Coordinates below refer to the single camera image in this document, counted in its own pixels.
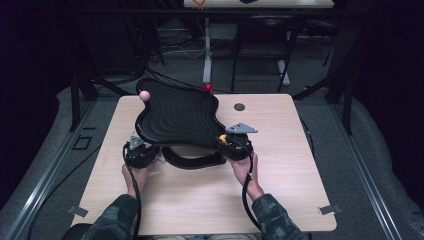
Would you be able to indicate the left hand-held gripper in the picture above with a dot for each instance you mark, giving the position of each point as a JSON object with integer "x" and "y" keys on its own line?
{"x": 140, "y": 156}

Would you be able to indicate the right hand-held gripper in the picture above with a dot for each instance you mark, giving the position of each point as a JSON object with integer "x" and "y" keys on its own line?
{"x": 238, "y": 146}

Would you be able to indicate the black wavy tray stand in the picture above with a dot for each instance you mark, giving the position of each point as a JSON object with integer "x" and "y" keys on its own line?
{"x": 180, "y": 113}

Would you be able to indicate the red ball knob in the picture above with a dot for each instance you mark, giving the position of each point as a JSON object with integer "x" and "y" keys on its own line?
{"x": 208, "y": 87}

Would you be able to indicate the person's left hand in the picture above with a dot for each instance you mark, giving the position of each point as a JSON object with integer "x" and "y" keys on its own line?
{"x": 141, "y": 178}

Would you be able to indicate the person's right hand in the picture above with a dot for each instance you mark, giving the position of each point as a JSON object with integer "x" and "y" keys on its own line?
{"x": 245, "y": 170}

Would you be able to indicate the round table grommet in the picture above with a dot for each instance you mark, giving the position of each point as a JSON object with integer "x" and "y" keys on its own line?
{"x": 239, "y": 107}

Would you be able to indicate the pink ball knob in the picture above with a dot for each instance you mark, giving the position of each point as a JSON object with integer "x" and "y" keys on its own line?
{"x": 144, "y": 95}

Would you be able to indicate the grey tape piece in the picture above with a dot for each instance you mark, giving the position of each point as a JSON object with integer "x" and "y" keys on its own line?
{"x": 78, "y": 211}
{"x": 330, "y": 209}

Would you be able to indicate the black metal stand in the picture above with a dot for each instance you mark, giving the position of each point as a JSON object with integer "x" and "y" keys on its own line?
{"x": 75, "y": 100}
{"x": 348, "y": 110}

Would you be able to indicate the black armrest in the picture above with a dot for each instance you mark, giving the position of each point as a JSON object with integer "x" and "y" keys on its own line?
{"x": 75, "y": 233}

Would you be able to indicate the dark equipment stand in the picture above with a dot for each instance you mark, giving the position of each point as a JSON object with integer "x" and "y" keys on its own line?
{"x": 140, "y": 40}

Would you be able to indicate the black chair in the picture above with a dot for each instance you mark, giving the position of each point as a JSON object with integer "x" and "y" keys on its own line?
{"x": 266, "y": 21}

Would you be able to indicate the small black object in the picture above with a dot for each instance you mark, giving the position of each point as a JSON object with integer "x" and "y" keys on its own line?
{"x": 249, "y": 1}

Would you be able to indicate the pale table with metal legs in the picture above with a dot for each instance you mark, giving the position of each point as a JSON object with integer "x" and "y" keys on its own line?
{"x": 266, "y": 3}

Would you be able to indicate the orange object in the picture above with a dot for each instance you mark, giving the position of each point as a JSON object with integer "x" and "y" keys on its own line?
{"x": 199, "y": 4}

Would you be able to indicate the aluminium floor rail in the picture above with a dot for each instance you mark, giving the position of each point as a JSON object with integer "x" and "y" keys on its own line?
{"x": 365, "y": 173}
{"x": 49, "y": 173}

